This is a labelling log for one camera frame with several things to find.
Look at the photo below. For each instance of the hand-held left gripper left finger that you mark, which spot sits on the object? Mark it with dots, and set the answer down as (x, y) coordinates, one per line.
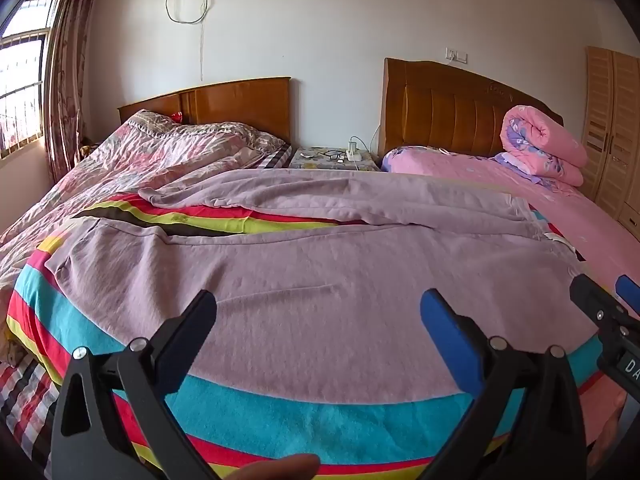
(192, 316)

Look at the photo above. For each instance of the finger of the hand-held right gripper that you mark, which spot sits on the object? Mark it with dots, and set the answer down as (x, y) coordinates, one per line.
(592, 294)
(629, 294)

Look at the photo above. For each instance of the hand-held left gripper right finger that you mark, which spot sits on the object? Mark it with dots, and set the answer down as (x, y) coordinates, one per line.
(450, 331)

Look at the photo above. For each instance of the mauve sweater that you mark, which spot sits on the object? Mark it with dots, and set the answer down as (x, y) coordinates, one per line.
(300, 290)

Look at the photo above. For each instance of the person's left hand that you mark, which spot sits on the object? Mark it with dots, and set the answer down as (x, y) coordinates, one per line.
(275, 469)

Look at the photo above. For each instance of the pink bed sheet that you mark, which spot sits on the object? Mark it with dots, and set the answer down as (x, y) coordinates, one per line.
(590, 230)

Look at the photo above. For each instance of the striped colourful blanket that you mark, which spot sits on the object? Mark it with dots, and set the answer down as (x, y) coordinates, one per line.
(310, 425)

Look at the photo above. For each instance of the floral pink quilt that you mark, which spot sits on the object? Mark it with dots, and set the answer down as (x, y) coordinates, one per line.
(150, 160)

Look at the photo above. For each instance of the rolled pink quilt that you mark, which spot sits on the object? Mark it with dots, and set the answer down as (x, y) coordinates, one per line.
(540, 140)

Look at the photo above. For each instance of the light wooden wardrobe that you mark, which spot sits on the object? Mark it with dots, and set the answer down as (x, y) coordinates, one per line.
(612, 125)

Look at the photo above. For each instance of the plaid bed sheet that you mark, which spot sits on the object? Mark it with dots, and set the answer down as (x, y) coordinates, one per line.
(25, 400)

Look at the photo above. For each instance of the nightstand with floral cover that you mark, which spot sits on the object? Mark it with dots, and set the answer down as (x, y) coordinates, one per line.
(315, 161)

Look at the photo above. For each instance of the white power strip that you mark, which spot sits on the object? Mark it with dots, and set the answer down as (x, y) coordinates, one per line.
(353, 152)

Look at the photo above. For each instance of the black eyeglasses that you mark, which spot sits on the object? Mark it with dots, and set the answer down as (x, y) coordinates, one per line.
(331, 154)

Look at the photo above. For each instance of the flat wooden headboard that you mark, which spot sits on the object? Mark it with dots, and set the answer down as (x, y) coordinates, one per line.
(240, 105)

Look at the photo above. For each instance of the floral red curtain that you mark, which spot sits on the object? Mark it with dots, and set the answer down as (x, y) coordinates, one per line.
(67, 70)

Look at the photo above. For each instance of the barred window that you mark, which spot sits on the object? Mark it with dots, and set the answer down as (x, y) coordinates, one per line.
(20, 80)

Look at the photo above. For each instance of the white wall socket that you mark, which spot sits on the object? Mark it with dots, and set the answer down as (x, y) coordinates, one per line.
(456, 55)

